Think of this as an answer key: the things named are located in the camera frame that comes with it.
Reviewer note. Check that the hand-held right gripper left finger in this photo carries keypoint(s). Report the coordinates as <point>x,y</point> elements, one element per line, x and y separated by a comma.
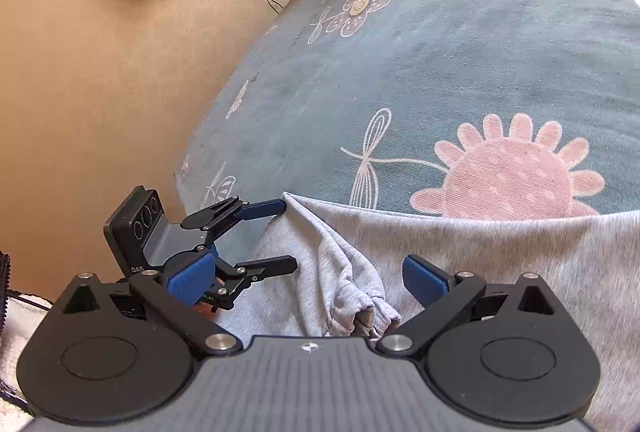
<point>192,279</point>

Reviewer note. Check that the grey sweatpants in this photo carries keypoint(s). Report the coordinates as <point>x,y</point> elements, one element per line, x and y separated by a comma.
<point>500,262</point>

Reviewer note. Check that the white fleece jacket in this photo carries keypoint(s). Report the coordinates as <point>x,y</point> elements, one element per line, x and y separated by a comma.
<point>20,327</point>

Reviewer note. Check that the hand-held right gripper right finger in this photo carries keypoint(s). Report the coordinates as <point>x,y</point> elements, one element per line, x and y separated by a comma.
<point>425,279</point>

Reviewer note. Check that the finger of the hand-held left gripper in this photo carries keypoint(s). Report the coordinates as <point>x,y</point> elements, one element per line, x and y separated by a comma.
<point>265,267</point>
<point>260,209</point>

